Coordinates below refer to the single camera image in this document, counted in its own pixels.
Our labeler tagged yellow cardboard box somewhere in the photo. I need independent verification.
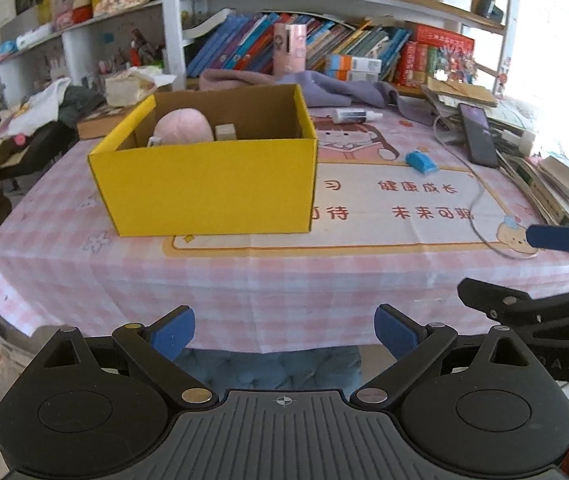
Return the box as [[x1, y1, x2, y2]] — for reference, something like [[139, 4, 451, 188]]
[[88, 84, 318, 237]]

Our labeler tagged pink cartoon tablecloth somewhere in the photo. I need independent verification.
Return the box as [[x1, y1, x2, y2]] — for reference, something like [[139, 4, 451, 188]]
[[0, 113, 569, 353]]

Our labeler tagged purple cloth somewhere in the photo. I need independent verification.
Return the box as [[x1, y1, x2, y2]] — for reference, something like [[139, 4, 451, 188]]
[[199, 68, 437, 126]]

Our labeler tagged red dictionary book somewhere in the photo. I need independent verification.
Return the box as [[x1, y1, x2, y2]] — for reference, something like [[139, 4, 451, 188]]
[[394, 40, 418, 86]]

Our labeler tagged white charging cable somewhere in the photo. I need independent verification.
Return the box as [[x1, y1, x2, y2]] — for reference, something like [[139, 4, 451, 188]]
[[433, 114, 539, 261]]

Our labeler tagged brown paper envelope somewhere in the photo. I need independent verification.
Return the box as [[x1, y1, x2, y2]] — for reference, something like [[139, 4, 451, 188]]
[[427, 78, 497, 107]]

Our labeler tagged pink plush toy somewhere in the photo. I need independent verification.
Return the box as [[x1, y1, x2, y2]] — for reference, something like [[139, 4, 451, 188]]
[[148, 108, 214, 146]]

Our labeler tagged black smartphone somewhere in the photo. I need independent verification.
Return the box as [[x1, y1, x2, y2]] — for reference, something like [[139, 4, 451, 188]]
[[458, 103, 499, 168]]

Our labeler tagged white spray bottle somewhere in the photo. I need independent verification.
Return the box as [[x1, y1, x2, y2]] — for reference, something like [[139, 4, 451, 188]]
[[331, 108, 383, 124]]

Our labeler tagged pink rectangular container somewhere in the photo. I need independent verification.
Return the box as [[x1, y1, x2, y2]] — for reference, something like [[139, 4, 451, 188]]
[[272, 23, 306, 78]]

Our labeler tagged orange blue white box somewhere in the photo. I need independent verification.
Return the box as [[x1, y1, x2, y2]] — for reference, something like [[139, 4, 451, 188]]
[[325, 54, 382, 82]]

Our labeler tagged small beige block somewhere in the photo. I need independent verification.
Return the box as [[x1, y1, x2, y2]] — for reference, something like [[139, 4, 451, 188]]
[[214, 124, 237, 142]]

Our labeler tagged blue packet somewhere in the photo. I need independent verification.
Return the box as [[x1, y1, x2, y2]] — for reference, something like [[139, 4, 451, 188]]
[[405, 151, 440, 174]]

